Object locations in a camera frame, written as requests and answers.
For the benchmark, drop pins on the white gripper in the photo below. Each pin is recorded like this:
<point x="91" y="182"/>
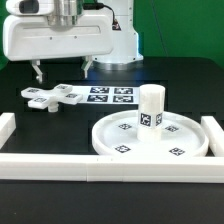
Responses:
<point x="31" y="38"/>

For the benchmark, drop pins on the white cross-shaped table base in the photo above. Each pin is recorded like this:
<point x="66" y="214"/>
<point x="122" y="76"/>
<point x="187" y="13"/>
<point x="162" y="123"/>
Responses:
<point x="50" y="99"/>

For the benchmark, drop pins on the white round table top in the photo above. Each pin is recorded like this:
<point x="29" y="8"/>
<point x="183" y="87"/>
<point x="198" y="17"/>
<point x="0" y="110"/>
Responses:
<point x="124" y="134"/>

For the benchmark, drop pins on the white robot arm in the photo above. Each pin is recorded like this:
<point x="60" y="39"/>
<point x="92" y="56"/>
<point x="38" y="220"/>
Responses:
<point x="125" y="50"/>

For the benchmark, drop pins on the white marker sheet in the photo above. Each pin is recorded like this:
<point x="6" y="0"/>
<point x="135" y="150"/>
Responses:
<point x="107" y="94"/>

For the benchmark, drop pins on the white left fence bar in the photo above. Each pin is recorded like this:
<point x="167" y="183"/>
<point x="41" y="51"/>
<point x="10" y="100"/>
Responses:
<point x="7" y="127"/>

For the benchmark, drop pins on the white fence bar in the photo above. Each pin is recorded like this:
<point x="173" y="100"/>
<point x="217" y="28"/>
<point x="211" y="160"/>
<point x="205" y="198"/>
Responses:
<point x="7" y="127"/>
<point x="215" y="135"/>
<point x="95" y="168"/>

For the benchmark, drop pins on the white front fence bar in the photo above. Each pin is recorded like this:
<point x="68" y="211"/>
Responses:
<point x="95" y="168"/>

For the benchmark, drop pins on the white right fence bar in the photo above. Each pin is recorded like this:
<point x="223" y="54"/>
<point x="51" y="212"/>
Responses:
<point x="215" y="135"/>

